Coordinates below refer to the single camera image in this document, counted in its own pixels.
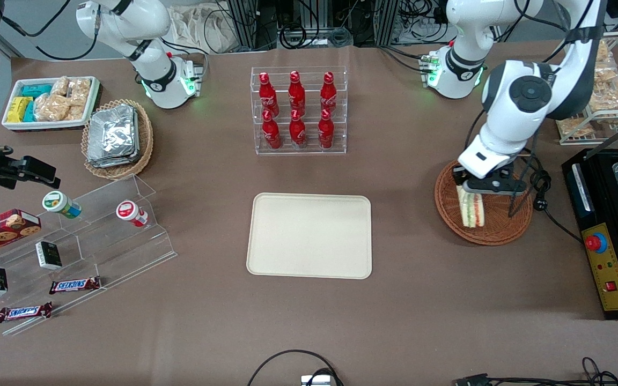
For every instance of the triangular sandwich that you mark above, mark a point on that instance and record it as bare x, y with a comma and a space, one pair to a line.
471, 209

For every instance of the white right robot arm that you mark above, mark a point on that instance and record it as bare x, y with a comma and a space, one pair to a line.
126, 21

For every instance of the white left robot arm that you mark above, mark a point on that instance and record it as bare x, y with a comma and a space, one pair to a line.
497, 123

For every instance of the white rectangular snack tray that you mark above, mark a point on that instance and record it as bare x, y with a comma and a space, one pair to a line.
46, 125

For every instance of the round brown wicker basket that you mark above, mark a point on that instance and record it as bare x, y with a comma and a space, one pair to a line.
502, 228

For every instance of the oval light wicker basket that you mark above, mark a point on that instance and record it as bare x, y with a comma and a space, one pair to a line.
145, 139

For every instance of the beige plastic tray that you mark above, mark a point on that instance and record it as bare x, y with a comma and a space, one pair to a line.
298, 236

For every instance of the green lid yogurt cup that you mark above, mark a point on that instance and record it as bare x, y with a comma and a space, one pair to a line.
59, 203

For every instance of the teal snack packet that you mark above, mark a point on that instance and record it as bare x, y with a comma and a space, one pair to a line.
29, 112
36, 90

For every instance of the clear bag rice crackers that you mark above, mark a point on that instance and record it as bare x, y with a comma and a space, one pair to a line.
60, 86
51, 107
79, 91
76, 112

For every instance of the yellow snack packet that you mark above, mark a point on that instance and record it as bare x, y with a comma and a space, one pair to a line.
18, 109

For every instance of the red lid yogurt cup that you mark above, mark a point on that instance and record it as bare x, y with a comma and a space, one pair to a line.
129, 212

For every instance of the black sealing machine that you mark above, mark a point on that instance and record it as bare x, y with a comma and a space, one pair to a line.
574, 225

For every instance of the clear acrylic stepped shelf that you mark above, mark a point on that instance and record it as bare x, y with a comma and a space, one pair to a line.
126, 252

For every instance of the Snickers bar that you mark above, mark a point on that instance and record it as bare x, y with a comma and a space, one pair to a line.
73, 285
24, 312

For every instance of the red Coca-Cola bottle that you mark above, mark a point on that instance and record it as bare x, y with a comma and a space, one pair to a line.
325, 131
271, 134
296, 95
297, 133
267, 96
329, 95

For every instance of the clear acrylic bottle rack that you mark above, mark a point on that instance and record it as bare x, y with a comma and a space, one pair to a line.
309, 151

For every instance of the yellow control box red button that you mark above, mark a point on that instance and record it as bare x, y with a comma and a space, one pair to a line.
609, 273

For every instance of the beige cloth bag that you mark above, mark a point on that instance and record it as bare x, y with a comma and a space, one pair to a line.
201, 29

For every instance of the small silver device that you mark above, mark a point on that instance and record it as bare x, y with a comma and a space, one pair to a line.
317, 380

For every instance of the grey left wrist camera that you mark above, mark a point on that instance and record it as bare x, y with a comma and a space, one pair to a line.
494, 186

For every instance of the aluminium frame post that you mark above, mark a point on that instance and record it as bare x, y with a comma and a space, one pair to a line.
387, 21
247, 24

